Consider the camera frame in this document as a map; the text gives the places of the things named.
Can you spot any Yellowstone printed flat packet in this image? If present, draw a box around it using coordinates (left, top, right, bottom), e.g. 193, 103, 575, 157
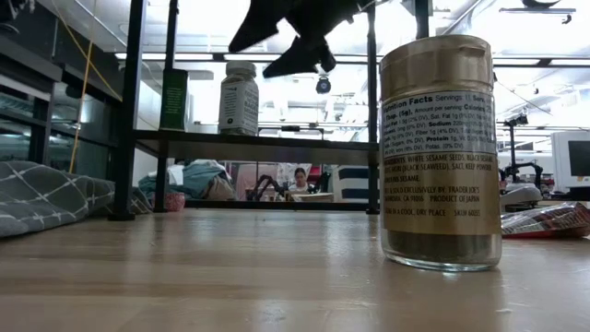
501, 201, 590, 241

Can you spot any grey checked cloth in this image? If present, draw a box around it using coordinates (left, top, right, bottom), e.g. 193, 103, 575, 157
0, 160, 154, 240

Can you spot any wooden shelf unit black frame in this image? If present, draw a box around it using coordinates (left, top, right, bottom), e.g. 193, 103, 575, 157
108, 0, 431, 221

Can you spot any person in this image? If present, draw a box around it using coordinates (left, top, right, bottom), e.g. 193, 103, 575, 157
286, 166, 313, 193

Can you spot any black camera stand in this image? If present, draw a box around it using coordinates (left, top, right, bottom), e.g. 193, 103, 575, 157
501, 113, 530, 185

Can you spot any teal and white cloth pile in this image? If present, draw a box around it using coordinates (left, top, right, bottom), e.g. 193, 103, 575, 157
137, 159, 240, 202

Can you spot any black aluminium rig frame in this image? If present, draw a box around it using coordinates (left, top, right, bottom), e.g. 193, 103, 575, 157
183, 198, 370, 213

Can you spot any black ceiling fixture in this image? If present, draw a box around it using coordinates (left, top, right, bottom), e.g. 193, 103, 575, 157
499, 0, 577, 25

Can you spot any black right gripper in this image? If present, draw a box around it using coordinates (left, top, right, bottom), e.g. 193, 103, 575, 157
229, 0, 374, 78

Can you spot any yellow extension cable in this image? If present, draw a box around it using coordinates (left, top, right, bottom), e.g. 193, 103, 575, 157
49, 0, 124, 174

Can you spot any small pink patterned cup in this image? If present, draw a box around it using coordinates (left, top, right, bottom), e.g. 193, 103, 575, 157
161, 192, 187, 213

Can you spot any dark glass-front cabinet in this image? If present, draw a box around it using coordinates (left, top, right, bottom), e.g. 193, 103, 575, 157
0, 0, 128, 182

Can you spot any navy white striped box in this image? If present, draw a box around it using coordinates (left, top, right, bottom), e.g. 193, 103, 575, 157
331, 165, 372, 204

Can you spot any dark green spice box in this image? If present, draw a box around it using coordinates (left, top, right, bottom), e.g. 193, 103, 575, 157
159, 67, 190, 133

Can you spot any white plastic device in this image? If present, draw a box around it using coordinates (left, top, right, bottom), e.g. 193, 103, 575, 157
499, 183, 545, 212

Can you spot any white computer monitor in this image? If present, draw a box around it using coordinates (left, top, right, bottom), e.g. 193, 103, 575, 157
550, 130, 590, 194

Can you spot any white lid spice jar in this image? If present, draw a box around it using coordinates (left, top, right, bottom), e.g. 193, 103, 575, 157
218, 60, 261, 136

